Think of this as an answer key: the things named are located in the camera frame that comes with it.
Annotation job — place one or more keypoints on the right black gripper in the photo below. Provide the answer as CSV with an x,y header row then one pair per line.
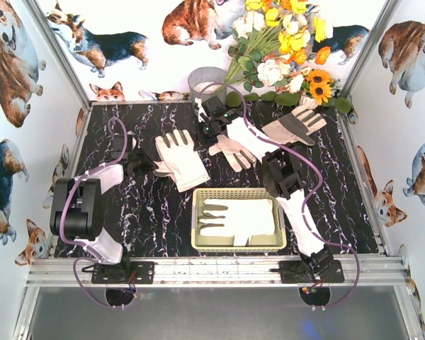
x,y
208,127

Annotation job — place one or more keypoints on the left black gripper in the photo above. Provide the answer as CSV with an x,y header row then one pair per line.
x,y
142,166

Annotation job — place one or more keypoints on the white glove green fingertips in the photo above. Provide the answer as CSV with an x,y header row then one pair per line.
x,y
179,160

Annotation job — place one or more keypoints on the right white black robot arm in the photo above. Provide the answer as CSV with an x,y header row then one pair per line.
x,y
283,176

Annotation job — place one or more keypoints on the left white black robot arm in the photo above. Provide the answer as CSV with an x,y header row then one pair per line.
x,y
78,213

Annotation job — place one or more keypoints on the beige plastic storage basket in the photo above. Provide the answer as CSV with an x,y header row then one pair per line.
x,y
261,243

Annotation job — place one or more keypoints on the grey metal bucket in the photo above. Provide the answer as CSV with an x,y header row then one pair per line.
x,y
205,82

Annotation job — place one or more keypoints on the grey cuffed glove back right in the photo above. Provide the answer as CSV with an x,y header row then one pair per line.
x,y
296,126

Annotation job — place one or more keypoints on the artificial flower bouquet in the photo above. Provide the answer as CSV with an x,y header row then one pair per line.
x,y
277,43

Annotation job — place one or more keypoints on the small sunflower pot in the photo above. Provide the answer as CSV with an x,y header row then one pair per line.
x,y
319,88

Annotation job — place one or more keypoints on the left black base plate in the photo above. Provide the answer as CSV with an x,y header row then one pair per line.
x,y
136,272

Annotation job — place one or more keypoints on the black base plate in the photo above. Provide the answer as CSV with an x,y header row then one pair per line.
x,y
136,272
295,272

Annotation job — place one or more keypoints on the aluminium front frame rail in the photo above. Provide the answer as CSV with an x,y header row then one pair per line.
x,y
265,271

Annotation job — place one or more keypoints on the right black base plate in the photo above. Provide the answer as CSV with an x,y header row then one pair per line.
x,y
295,272

